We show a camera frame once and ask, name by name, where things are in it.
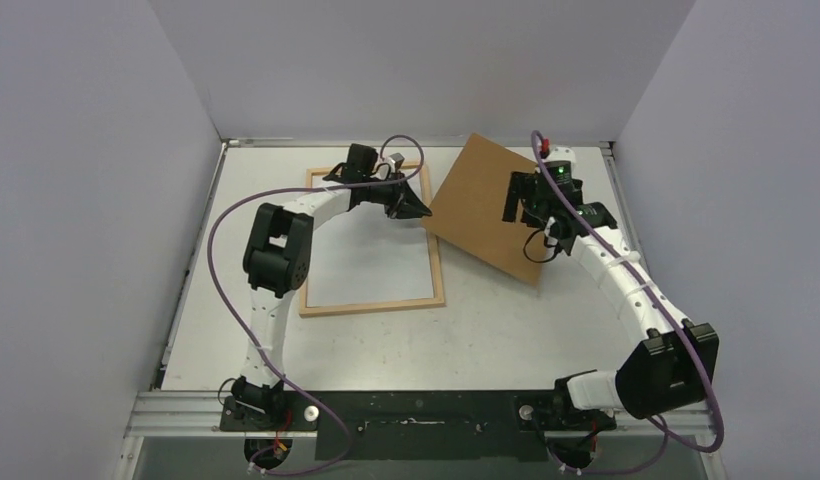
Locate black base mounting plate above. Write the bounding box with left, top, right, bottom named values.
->
left=219, top=390, right=617, bottom=462

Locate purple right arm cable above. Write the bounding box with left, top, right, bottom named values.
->
left=530, top=129, right=726, bottom=478

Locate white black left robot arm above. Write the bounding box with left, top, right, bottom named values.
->
left=231, top=143, right=431, bottom=431

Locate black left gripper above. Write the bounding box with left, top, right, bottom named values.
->
left=362, top=170, right=432, bottom=221

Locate brown frame backing board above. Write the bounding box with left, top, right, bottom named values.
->
left=422, top=134, right=542, bottom=288

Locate aluminium front extrusion rail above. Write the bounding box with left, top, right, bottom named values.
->
left=125, top=390, right=715, bottom=438

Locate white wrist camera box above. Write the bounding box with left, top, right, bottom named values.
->
left=544, top=145, right=577, bottom=165

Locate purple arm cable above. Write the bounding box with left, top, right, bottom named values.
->
left=207, top=135, right=426, bottom=478
left=530, top=129, right=726, bottom=478

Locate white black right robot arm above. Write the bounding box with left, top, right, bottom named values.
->
left=502, top=147, right=719, bottom=429

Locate colour printed photo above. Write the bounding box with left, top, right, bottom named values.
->
left=306, top=169, right=438, bottom=307

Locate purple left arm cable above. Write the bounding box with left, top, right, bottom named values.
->
left=207, top=135, right=426, bottom=478

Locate light wooden picture frame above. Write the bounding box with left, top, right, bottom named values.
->
left=298, top=160, right=447, bottom=319

